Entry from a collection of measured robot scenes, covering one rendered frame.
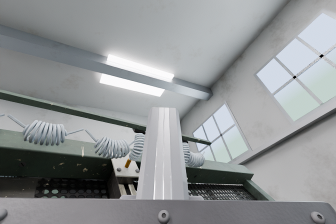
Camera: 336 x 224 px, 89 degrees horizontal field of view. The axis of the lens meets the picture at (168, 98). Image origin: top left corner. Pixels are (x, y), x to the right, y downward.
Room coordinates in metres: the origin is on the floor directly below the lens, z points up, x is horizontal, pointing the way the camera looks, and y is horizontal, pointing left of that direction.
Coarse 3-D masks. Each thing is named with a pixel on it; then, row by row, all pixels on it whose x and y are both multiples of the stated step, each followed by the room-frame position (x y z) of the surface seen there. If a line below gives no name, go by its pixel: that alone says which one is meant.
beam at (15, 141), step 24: (0, 144) 0.39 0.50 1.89; (24, 144) 0.43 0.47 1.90; (48, 144) 0.48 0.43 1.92; (72, 144) 0.54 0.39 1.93; (0, 168) 0.44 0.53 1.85; (24, 168) 0.48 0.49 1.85; (48, 168) 0.52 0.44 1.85; (72, 168) 0.57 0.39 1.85; (96, 168) 0.62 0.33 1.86; (192, 168) 0.95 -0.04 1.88; (216, 168) 1.10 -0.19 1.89; (240, 168) 1.34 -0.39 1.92
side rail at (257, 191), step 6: (246, 180) 1.38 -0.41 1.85; (246, 186) 1.39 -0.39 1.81; (252, 186) 1.36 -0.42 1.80; (258, 186) 1.40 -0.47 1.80; (252, 192) 1.37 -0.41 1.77; (258, 192) 1.34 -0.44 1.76; (264, 192) 1.37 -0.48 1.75; (258, 198) 1.36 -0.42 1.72; (264, 198) 1.33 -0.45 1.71; (270, 198) 1.35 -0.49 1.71
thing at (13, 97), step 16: (0, 96) 0.27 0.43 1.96; (16, 96) 0.29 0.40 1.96; (64, 112) 0.38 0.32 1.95; (80, 112) 0.41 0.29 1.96; (32, 128) 0.37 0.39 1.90; (48, 128) 0.39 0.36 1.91; (80, 128) 0.44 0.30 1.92; (144, 128) 0.59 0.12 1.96; (96, 144) 0.48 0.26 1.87; (112, 144) 0.49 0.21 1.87; (128, 144) 0.54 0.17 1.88; (208, 144) 0.88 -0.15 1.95; (192, 160) 0.84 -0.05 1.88
